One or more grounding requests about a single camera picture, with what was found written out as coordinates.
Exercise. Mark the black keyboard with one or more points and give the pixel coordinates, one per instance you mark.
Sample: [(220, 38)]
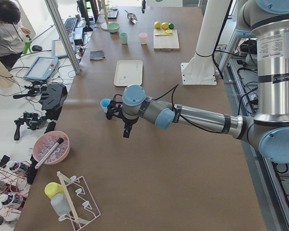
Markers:
[(70, 24)]

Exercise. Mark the blue cup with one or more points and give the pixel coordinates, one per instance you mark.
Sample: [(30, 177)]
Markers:
[(104, 103)]

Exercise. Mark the blue teach pendant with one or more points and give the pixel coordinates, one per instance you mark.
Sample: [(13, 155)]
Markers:
[(42, 68), (58, 49)]

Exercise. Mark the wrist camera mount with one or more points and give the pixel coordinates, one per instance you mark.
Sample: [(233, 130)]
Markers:
[(114, 109)]

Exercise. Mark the white wire rack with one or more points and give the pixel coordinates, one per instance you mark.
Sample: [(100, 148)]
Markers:
[(84, 209)]

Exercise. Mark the yellow lemon far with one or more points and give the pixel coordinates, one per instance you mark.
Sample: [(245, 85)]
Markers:
[(157, 25)]

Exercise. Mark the person in white jacket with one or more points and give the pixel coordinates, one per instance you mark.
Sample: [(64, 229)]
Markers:
[(13, 34)]

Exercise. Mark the grey folded cloth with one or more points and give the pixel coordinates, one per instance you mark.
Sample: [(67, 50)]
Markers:
[(97, 55)]

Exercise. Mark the green bowl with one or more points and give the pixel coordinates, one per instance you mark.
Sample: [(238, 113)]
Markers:
[(113, 27)]

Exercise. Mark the wooden cutting board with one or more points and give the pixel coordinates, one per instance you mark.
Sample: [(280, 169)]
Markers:
[(166, 43)]

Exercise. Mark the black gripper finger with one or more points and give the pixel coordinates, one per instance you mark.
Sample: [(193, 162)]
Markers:
[(128, 132), (125, 133), (143, 6)]

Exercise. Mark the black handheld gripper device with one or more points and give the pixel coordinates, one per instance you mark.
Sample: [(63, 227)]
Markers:
[(32, 120)]

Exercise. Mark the metal muddler in bowl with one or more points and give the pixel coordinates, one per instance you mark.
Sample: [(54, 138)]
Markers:
[(49, 153)]

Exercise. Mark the yellow cup on rack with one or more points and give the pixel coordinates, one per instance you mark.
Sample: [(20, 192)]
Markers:
[(52, 189)]

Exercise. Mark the yellow lemon near lime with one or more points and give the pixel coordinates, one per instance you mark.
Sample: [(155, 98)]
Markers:
[(164, 25)]

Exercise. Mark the metal scoop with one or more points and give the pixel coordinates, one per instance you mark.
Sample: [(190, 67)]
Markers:
[(131, 17)]

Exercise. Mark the beige rabbit tray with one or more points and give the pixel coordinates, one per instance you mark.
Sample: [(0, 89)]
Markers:
[(128, 72)]

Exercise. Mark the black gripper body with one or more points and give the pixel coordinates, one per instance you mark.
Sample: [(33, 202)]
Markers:
[(128, 122)]

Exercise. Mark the pink cup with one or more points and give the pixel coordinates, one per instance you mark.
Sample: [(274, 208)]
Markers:
[(143, 38)]

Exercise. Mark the green cup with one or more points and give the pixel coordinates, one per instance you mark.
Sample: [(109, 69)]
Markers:
[(123, 37)]

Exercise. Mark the wooden cup tree stand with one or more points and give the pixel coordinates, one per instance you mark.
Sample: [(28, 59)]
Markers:
[(104, 12)]

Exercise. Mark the yellow plastic knife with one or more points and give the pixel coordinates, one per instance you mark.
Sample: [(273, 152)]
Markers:
[(162, 34)]

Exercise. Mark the black monitor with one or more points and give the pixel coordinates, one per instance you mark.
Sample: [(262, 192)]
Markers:
[(82, 6)]

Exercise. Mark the aluminium frame post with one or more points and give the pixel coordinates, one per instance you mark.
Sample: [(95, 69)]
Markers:
[(53, 10)]

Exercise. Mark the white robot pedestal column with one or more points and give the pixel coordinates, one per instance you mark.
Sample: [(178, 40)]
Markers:
[(200, 70)]

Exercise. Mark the green lime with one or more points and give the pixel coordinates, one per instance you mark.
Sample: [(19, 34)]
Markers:
[(171, 26)]

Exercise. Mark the clear cup on rack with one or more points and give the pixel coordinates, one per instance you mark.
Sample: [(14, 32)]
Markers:
[(60, 204)]

